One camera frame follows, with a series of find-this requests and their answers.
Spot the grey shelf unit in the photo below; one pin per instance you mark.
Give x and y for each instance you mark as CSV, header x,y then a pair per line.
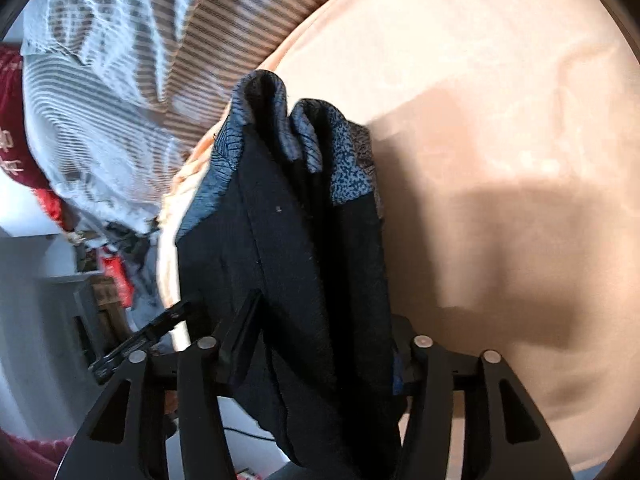
x,y
55,322

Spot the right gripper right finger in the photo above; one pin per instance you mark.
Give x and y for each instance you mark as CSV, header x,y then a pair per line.
x,y
505,436

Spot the red patterned cloth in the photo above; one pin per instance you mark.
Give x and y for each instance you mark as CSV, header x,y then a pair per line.
x,y
16,159

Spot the red packages on floor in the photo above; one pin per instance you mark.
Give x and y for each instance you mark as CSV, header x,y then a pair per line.
x,y
114,268

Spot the black pants grey waistband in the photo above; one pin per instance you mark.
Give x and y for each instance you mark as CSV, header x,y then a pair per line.
x,y
289,208

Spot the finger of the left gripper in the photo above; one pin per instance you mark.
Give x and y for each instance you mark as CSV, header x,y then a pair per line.
x,y
104,368

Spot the grey white striped blanket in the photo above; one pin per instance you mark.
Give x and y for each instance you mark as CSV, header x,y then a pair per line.
x,y
118,92

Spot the peach bed sheet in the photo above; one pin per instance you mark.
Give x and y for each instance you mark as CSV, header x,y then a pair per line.
x,y
507,139

